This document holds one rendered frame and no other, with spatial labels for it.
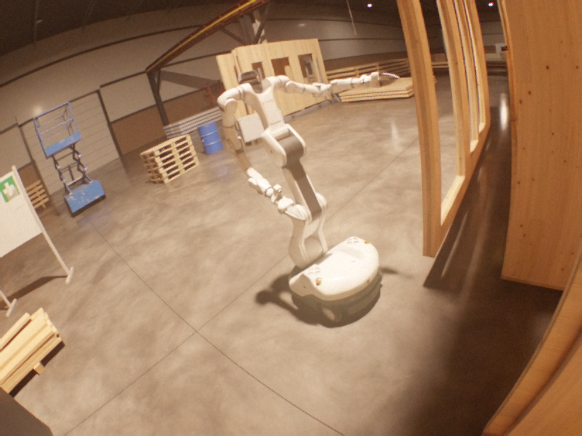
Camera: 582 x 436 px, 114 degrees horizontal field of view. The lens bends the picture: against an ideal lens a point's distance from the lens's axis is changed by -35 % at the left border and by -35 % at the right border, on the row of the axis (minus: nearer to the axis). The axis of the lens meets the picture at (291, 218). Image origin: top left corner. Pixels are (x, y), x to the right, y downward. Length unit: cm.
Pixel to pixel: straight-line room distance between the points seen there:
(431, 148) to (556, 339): 122
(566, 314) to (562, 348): 14
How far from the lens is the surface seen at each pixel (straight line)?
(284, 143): 179
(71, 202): 899
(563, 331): 90
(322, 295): 184
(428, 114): 168
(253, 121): 796
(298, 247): 206
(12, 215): 489
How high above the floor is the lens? 155
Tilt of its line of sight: 27 degrees down
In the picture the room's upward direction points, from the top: 16 degrees counter-clockwise
